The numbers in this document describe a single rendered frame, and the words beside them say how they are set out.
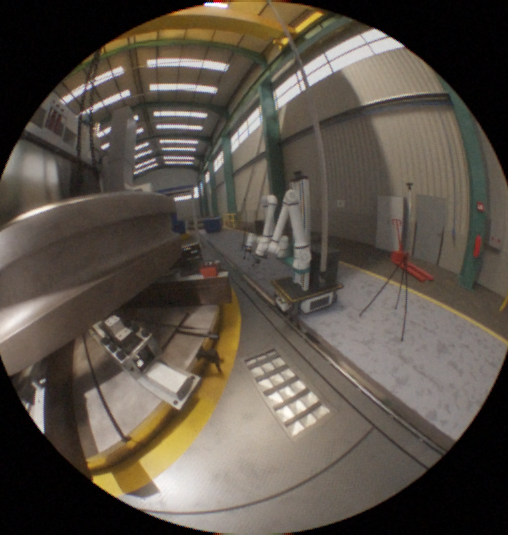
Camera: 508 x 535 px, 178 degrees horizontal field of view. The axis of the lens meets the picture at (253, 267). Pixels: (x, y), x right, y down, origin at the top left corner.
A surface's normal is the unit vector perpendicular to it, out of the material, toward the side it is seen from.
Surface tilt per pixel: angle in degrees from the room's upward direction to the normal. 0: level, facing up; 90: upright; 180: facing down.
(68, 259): 90
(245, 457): 0
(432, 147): 90
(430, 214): 90
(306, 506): 0
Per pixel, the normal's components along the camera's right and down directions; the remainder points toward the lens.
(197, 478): -0.08, -0.93
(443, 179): -0.91, 0.22
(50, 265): 0.90, 0.08
